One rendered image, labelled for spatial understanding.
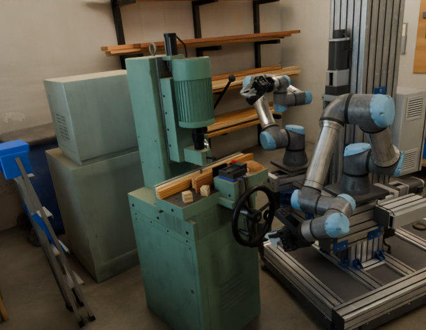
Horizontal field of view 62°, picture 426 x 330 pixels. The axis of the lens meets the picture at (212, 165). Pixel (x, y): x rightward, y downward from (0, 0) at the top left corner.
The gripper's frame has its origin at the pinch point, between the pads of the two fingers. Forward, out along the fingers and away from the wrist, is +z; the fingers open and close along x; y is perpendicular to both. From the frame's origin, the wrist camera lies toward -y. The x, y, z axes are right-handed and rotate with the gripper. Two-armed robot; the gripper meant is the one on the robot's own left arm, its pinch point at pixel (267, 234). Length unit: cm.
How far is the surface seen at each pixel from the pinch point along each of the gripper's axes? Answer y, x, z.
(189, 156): -45, 8, 37
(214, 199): -20.7, 3.5, 26.9
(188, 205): -23.0, -11.8, 25.6
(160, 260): -1, -11, 75
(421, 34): -81, 336, 18
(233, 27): -203, 264, 180
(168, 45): -95, 9, 17
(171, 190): -33, -9, 38
